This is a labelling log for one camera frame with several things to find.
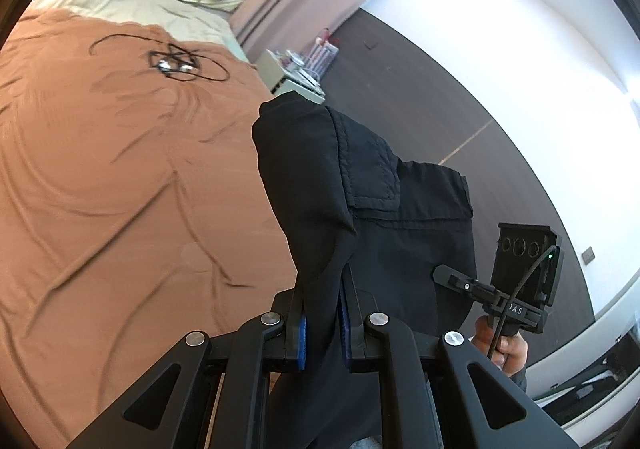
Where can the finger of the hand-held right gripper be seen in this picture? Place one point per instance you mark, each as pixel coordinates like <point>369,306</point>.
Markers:
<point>460,280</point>

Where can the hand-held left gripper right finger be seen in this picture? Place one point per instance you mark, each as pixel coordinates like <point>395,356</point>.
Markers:
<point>345,334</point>

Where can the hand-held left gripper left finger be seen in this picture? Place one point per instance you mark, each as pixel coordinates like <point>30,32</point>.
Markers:
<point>300,344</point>

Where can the black pants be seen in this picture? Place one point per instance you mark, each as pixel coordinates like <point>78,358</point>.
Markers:
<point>350,179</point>

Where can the person's right hand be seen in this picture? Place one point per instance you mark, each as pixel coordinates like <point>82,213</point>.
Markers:
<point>515,354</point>

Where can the brown fleece blanket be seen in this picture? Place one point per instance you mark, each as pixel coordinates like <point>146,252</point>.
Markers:
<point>125,179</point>

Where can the red striped bag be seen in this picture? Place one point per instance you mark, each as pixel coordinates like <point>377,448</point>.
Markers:
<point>322,56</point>

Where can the white nightstand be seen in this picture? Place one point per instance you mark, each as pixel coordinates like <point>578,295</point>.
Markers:
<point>272,71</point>

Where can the white patterned pillow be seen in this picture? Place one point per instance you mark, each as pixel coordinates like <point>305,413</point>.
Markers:
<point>150,14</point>

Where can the grey wall outlet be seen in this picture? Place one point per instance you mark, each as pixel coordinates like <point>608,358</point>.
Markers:
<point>588,255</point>

